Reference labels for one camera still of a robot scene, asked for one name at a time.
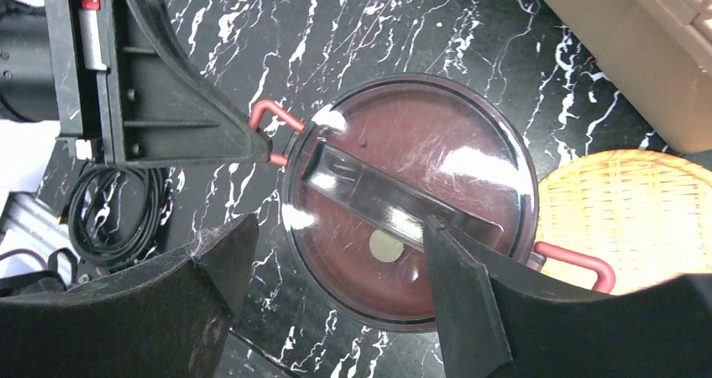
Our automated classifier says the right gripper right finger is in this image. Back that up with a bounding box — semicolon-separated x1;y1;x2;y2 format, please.
424;217;711;377

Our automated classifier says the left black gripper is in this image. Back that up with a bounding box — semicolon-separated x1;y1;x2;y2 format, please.
44;0;272;168

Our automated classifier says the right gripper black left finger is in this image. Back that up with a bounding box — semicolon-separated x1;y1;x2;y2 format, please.
1;215;259;377

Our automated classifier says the dark transparent round lid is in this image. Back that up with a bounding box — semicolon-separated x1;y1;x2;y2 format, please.
280;73;541;333

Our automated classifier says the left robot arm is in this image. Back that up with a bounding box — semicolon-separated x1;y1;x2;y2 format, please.
1;0;273;168

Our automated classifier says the red lunch box clip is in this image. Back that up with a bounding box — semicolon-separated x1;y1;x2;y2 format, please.
533;241;616;294

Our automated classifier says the tan plastic toolbox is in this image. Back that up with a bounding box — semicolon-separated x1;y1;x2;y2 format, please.
543;0;711;153

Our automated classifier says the coiled black cable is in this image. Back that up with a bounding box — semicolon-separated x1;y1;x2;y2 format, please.
66;164;170;270

